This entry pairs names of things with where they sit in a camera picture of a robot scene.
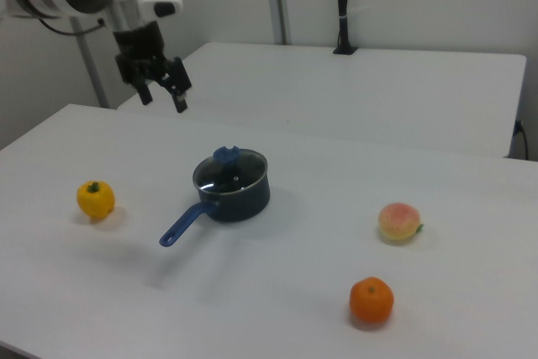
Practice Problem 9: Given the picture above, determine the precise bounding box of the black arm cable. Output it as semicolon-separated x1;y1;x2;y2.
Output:
35;17;106;35

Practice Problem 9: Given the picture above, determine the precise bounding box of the yellow bell pepper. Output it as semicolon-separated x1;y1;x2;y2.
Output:
76;180;116;220

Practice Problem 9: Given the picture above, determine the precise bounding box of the glass lid with blue knob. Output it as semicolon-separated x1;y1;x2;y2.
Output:
193;145;267;194

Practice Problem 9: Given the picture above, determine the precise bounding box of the dark blue saucepan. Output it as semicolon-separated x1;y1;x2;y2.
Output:
158;148;271;248

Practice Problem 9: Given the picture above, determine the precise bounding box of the orange mandarin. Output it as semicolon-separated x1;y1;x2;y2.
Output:
349;277;395;325

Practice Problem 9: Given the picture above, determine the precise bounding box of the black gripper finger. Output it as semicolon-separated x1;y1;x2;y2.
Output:
159;57;193;114
115;54;153;107

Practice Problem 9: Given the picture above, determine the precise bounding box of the pink yellow peach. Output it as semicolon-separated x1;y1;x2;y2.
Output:
377;202;425;243

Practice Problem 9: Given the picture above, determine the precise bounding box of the white side table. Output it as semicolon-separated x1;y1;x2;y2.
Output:
117;42;528;159

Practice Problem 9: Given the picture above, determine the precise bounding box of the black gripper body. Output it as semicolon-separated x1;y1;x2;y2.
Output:
112;20;177;82

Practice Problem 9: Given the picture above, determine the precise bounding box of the black power cable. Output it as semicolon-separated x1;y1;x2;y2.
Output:
513;119;530;161

